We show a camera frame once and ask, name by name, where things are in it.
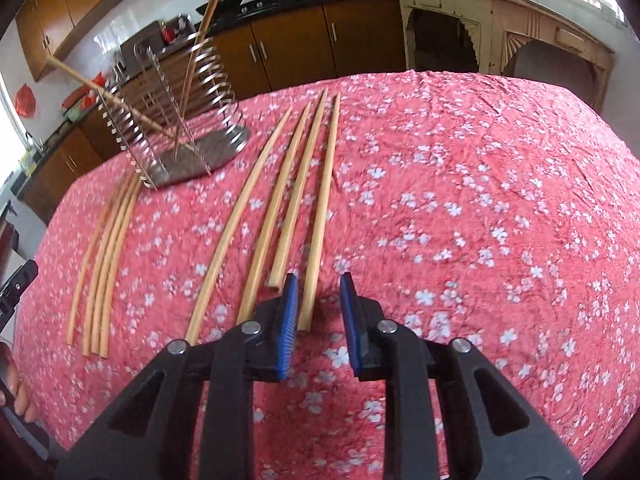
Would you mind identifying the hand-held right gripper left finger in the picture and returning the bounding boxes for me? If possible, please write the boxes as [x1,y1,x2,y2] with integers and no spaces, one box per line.
[54,273,300,480]

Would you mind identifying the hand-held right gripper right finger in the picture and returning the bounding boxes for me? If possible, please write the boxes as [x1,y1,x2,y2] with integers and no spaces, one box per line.
[339,272,583,480]

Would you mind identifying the steel wire chopstick holder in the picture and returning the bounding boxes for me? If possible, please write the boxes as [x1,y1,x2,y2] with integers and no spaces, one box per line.
[96,31,251,191]

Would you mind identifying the person's left hand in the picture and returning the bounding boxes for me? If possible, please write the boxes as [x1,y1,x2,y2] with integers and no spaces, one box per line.
[0,346,39,424]

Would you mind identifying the red plastic containers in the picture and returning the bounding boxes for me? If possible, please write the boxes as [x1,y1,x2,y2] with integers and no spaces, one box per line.
[62,72,109,111]

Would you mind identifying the wooden base kitchen cabinets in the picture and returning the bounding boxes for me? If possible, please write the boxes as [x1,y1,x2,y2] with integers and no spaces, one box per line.
[20,0,407,223]

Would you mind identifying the black kitchen countertop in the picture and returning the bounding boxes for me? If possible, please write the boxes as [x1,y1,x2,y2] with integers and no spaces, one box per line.
[17,0,401,196]

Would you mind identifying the black frying pan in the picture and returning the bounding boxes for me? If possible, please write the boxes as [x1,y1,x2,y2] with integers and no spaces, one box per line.
[196,0,246,17]

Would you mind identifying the red wall ornament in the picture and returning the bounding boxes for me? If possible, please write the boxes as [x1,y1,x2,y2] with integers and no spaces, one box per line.
[14,85,40,117]

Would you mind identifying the wooden wall cabinets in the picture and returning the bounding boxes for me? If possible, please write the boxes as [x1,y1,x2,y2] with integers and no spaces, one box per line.
[15,0,179,81]

